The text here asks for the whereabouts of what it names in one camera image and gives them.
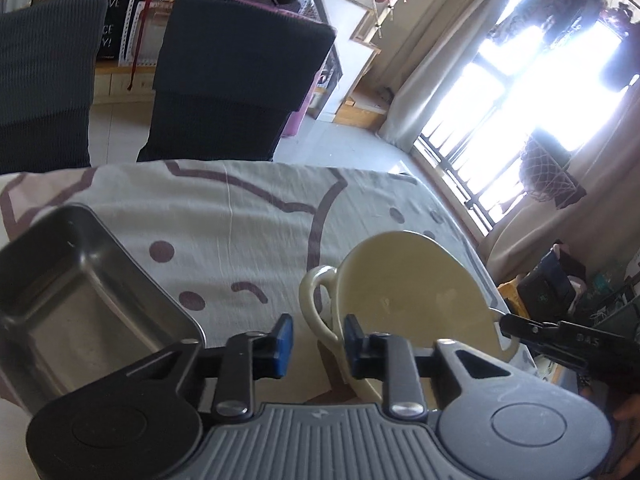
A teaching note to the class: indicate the left dark chair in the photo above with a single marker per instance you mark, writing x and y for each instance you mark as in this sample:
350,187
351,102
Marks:
48,59

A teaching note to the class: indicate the person right hand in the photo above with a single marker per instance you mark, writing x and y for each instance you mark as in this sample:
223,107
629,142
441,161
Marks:
629,409

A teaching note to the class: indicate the beige curtain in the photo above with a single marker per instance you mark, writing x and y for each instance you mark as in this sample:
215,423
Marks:
430,61

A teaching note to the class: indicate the hanging net basket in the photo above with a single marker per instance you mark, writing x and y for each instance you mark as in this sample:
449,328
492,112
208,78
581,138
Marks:
544,172

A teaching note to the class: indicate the right dark chair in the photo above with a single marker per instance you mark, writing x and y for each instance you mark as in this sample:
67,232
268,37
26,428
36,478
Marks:
192,116

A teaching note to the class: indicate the square steel tray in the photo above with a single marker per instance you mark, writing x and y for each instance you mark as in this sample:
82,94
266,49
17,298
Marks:
75,307

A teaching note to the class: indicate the bear pattern tablecloth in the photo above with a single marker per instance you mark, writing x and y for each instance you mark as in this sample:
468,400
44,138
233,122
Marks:
231,241

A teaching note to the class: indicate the dark chair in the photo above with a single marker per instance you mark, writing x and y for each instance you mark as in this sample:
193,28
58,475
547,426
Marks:
48,59
192,116

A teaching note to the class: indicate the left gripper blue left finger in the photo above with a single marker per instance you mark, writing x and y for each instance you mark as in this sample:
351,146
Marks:
245,359

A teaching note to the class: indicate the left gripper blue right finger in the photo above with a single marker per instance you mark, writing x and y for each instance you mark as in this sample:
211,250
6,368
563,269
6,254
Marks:
392,360

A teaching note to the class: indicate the cream bowl with handles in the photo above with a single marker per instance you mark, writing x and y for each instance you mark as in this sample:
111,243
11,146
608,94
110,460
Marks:
405,284

